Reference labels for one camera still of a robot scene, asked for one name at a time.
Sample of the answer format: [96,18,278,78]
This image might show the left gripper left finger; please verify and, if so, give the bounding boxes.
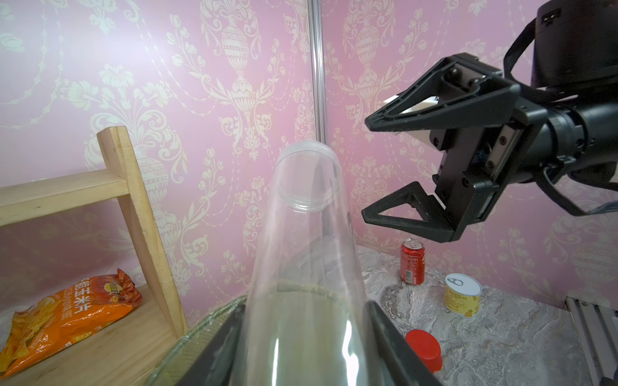
[176,305,246,386]

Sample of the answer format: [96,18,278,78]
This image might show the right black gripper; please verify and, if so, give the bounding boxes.
[361,53,548,243]

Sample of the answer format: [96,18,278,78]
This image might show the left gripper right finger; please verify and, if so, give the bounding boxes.
[365,301,441,386]

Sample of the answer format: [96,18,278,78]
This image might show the red jar lid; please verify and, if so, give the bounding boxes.
[405,330,444,373]

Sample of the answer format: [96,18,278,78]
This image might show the tall clear jar white lid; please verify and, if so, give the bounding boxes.
[230,141,382,385]

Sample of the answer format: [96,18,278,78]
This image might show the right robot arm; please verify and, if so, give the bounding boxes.
[362,1,617,243]

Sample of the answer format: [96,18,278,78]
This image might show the mesh trash bin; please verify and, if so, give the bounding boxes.
[144,295,247,386]

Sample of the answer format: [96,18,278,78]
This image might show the wooden two-tier shelf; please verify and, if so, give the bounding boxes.
[0,126,189,386]

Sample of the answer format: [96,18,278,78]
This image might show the red soda can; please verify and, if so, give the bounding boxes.
[400,238,426,286]

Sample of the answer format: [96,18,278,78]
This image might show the orange snack bag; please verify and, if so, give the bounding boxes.
[1,270,143,378]

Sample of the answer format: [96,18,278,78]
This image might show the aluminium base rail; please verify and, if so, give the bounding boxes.
[565,297,617,385]

